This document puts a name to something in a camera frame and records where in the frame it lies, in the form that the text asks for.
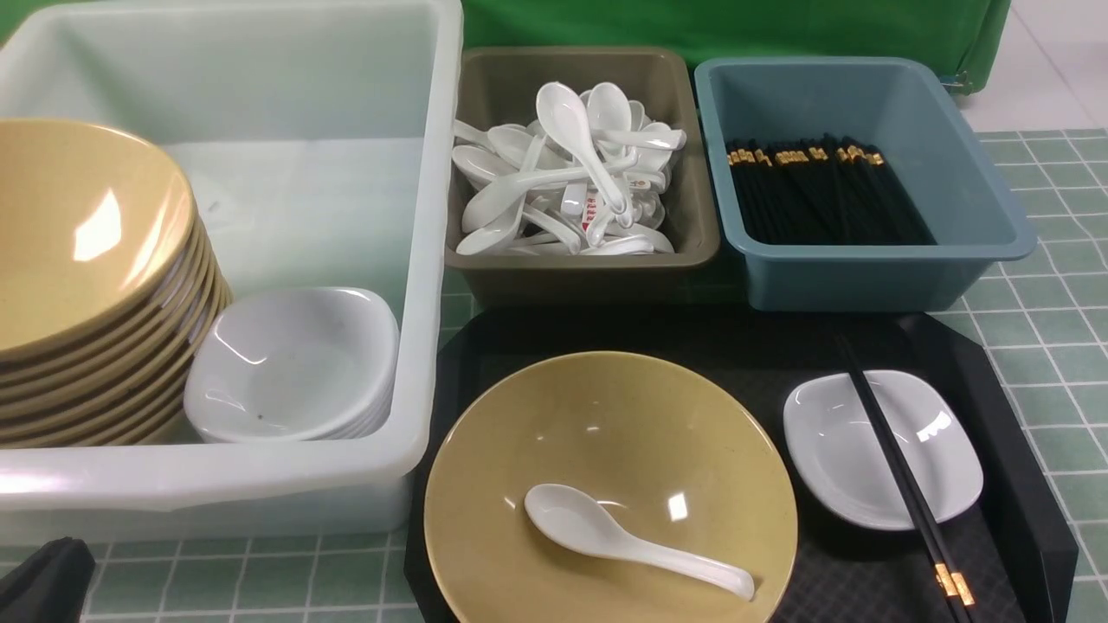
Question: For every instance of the green checkered tablecloth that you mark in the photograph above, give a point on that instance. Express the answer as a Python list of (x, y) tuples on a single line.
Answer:
[(1042, 320)]

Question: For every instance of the olive brown spoon bin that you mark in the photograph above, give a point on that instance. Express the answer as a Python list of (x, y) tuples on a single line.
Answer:
[(500, 86)]

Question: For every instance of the bundle of black chopsticks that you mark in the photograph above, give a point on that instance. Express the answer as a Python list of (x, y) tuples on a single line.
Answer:
[(830, 191)]

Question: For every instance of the large translucent white plastic bin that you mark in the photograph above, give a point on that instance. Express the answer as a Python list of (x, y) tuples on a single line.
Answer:
[(318, 134)]

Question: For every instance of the stack of yellow bowls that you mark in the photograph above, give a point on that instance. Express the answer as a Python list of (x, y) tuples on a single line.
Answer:
[(108, 286)]

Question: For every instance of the black plastic serving tray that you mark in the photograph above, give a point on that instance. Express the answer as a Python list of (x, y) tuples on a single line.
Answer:
[(1013, 545)]

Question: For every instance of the blue-grey chopstick bin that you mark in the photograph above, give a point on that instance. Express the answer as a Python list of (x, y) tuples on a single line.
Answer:
[(899, 106)]

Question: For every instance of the yellow noodle bowl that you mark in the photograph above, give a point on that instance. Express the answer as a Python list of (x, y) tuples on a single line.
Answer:
[(668, 454)]

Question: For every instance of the white ceramic soup spoon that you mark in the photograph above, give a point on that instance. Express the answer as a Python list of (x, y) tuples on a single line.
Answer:
[(576, 521)]

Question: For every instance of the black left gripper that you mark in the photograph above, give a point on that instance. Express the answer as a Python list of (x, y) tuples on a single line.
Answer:
[(51, 585)]

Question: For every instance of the stack of white square dishes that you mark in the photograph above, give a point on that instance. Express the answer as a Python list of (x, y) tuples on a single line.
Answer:
[(298, 364)]

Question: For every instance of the white square sauce dish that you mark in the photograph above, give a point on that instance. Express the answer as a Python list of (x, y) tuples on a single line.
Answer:
[(834, 449)]

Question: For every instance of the pile of white soup spoons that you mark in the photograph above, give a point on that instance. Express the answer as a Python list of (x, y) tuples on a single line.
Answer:
[(585, 178)]

